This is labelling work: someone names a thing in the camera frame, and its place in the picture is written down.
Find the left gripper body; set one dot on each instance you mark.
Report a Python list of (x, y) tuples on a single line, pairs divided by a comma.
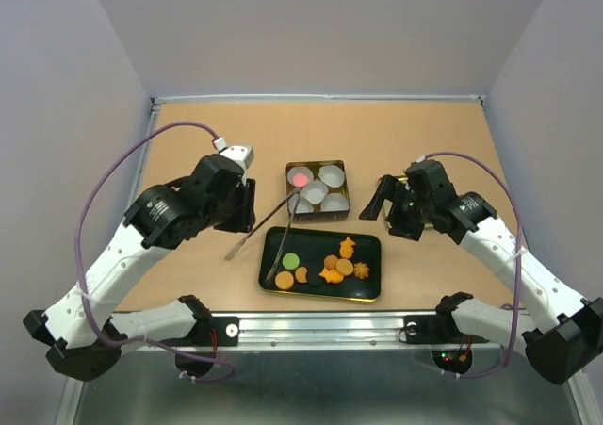
[(220, 210)]

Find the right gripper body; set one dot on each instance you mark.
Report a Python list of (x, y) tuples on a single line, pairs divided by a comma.
[(409, 213)]

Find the metal tongs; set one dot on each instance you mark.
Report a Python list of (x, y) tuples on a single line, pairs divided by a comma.
[(264, 224)]

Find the pink round cookie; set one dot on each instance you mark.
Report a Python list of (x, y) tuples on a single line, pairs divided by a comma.
[(300, 180)]

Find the orange fish cookie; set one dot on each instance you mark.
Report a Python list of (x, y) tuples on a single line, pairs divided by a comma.
[(346, 249), (331, 276)]

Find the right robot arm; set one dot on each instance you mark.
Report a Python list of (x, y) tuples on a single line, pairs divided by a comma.
[(557, 329)]

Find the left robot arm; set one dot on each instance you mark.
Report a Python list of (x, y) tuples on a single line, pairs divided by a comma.
[(84, 333)]

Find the gold tin lid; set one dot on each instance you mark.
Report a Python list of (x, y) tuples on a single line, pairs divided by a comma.
[(387, 204)]

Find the white paper cup bottom-right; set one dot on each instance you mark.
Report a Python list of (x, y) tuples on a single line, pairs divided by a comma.
[(335, 202)]

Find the white paper cup top-right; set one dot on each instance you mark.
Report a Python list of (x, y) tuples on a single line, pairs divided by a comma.
[(332, 176)]

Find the green round cookie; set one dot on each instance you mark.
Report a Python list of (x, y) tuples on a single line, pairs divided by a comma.
[(290, 261)]

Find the white paper cup bottom-left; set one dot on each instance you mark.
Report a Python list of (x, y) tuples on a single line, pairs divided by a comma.
[(299, 206)]

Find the square cookie tin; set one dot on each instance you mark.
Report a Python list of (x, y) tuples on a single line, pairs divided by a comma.
[(318, 215)]

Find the white paper cup centre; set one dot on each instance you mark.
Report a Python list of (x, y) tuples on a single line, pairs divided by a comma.
[(315, 192)]

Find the round waffle cookie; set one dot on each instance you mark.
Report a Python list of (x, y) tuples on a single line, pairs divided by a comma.
[(284, 280)]

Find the white paper cup top-left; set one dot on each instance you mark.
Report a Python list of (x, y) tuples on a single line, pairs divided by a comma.
[(299, 169)]

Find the small brown cookie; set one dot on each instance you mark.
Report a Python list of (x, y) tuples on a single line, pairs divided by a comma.
[(301, 275)]

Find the flower swirl cookie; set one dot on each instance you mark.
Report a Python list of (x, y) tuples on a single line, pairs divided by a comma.
[(361, 270)]

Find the round sandwich biscuit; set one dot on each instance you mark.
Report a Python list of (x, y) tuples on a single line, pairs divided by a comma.
[(344, 267)]

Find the black sandwich cookie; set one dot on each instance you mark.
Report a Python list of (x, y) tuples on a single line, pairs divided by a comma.
[(314, 279)]

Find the black serving tray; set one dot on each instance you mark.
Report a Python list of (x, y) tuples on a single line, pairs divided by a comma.
[(312, 246)]

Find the brown swirl cookie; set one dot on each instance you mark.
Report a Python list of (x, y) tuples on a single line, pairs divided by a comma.
[(330, 262)]

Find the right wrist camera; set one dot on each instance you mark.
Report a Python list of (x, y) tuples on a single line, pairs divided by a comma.
[(412, 182)]

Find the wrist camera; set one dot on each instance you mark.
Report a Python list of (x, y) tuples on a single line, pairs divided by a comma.
[(412, 182), (241, 154)]

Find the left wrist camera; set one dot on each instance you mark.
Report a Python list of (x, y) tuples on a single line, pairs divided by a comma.
[(241, 154)]

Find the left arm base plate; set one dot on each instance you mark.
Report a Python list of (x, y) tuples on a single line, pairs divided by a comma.
[(213, 331)]

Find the aluminium front rail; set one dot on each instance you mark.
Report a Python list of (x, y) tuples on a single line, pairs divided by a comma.
[(305, 331)]

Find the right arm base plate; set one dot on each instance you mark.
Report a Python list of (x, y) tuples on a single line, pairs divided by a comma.
[(433, 329)]

